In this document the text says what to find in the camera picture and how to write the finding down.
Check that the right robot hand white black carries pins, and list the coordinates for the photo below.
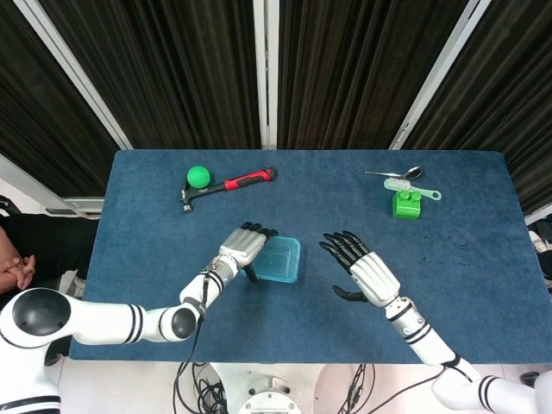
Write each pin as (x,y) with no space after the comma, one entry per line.
(375,278)

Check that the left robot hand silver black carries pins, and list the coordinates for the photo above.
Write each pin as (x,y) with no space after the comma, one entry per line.
(241,248)

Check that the teal container lid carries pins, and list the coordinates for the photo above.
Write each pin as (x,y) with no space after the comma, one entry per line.
(280,259)

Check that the clear plastic container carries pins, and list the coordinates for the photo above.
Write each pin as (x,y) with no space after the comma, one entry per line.
(276,280)

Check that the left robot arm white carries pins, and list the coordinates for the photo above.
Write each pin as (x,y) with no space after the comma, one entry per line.
(108,319)

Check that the grey round robot base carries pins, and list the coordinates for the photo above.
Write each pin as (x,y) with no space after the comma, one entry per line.
(267,399)

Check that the red black claw hammer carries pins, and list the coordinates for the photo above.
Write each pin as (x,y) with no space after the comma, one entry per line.
(246,180)

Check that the green toy building block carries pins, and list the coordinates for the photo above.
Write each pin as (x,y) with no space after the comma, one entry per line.
(407,209)

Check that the green ball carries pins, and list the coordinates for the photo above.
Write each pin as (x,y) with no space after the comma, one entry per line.
(198,177)

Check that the blue table cloth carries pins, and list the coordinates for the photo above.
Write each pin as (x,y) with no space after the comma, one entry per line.
(302,323)

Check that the green brush white bristles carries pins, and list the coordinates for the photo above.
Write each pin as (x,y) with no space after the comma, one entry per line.
(399,184)

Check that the metal spoon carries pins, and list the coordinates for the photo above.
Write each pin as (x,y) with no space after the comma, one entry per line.
(414,172)

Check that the white sneaker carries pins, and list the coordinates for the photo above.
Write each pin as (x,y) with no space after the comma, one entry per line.
(541,254)

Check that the seated person black clothes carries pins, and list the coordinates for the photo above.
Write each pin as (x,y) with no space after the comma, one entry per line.
(47,237)

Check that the black pleated curtain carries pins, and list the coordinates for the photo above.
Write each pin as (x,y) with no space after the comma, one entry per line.
(172,64)

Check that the white upright frame post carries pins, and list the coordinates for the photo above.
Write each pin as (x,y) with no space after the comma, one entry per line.
(265,64)

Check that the white slanted frame post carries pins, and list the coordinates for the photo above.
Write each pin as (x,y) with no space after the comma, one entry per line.
(73,64)
(435,64)

